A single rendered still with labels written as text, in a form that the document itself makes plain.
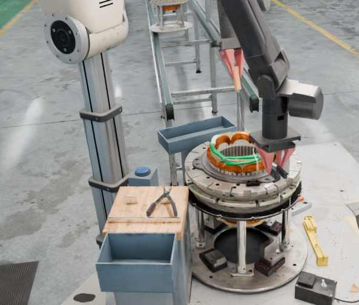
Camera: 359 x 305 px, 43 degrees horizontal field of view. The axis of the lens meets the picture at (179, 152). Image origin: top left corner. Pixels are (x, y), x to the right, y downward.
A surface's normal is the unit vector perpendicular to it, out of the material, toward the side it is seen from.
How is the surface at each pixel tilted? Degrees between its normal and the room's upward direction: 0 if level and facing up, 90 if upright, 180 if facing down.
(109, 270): 90
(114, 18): 90
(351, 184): 0
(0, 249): 0
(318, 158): 0
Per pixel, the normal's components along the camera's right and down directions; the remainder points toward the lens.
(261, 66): -0.44, 0.67
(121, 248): -0.10, 0.47
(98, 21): 0.85, 0.19
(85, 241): -0.07, -0.88
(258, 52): -0.55, 0.46
